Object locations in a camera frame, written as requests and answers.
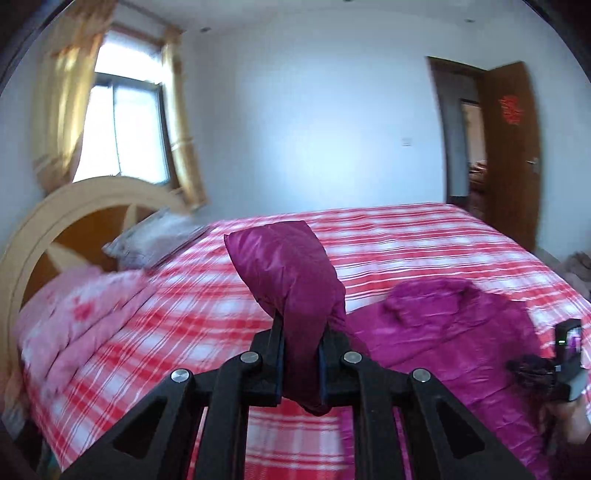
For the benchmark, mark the window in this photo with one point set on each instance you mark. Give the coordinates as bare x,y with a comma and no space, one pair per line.
124,124

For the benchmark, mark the purple puffer jacket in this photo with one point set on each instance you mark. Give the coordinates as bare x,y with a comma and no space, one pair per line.
438,332

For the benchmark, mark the pink floral quilt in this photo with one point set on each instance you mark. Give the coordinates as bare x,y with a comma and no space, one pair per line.
78,314

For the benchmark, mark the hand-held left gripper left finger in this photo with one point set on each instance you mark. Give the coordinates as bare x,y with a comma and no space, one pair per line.
277,364

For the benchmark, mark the brown wooden door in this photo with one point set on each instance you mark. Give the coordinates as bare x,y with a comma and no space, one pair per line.
508,184

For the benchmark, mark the person's right hand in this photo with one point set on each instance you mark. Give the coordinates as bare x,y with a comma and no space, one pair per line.
575,417

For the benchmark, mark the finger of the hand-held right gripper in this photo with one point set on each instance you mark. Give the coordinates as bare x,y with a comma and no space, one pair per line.
531,367

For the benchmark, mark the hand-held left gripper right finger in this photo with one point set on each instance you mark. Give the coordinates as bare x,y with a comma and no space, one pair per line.
323,369

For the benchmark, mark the pile of beige clothes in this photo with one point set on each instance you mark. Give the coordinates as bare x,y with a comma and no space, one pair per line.
577,272

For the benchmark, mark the yellow curtain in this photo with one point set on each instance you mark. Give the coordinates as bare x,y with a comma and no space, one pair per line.
182,138
64,106

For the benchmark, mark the cream wooden headboard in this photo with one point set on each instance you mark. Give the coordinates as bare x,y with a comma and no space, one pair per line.
27,244

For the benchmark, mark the dark wooden door frame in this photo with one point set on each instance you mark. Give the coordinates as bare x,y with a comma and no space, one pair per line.
438,92

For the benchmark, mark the red plaid bed sheet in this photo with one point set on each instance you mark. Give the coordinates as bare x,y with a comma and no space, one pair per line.
207,277

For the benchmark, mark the red door decoration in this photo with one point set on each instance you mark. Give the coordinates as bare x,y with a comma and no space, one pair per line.
509,110

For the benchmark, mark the grey striped pillow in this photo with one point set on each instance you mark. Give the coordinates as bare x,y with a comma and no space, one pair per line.
152,240

